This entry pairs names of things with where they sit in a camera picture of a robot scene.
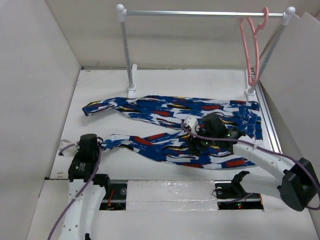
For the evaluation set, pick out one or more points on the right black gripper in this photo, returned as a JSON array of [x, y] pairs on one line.
[[192, 141]]

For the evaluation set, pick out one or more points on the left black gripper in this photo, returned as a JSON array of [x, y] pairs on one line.
[[99, 145]]

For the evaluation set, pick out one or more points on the blue patterned trousers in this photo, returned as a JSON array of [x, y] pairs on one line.
[[169, 112]]

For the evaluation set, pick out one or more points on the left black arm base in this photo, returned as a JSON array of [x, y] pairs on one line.
[[111, 194]]

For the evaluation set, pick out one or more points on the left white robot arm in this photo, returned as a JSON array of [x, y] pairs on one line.
[[86, 189]]

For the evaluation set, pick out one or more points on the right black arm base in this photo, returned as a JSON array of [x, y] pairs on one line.
[[230, 195]]

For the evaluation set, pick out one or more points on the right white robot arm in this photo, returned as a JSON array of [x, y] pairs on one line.
[[292, 181]]

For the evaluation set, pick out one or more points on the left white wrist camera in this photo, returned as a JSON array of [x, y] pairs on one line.
[[67, 148]]

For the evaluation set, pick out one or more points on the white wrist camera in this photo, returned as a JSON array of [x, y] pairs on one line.
[[67, 148], [191, 124]]

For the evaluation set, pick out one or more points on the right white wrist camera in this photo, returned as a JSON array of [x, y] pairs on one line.
[[191, 124]]

